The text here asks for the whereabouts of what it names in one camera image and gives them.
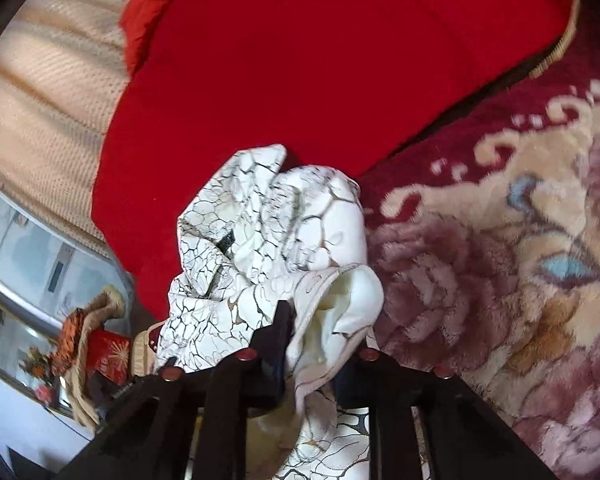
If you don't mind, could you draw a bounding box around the white standing air conditioner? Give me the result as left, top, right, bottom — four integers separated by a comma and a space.
0, 180, 133, 411

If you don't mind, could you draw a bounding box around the floral plush blanket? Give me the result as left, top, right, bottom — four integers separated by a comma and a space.
355, 10, 600, 480

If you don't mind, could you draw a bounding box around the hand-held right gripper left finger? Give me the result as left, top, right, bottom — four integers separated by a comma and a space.
70, 300, 297, 480

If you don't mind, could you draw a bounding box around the beige dotted curtain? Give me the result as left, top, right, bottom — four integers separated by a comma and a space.
0, 0, 146, 256

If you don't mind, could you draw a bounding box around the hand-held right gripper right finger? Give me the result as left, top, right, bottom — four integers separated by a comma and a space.
337, 349, 556, 480

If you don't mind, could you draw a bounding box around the red blanket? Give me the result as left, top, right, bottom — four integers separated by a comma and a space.
91, 0, 578, 323

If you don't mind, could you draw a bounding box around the white crackle-print garment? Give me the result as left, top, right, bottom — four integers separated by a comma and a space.
155, 144, 385, 480

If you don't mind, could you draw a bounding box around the orange patterned cloth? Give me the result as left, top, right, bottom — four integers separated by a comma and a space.
50, 310, 88, 376

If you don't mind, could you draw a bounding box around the beige coat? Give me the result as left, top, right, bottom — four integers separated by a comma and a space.
62, 292, 131, 428

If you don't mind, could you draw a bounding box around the red pillow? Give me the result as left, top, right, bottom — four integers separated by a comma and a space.
120, 0, 206, 73

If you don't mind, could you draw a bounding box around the red box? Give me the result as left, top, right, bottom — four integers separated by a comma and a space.
85, 330, 131, 386

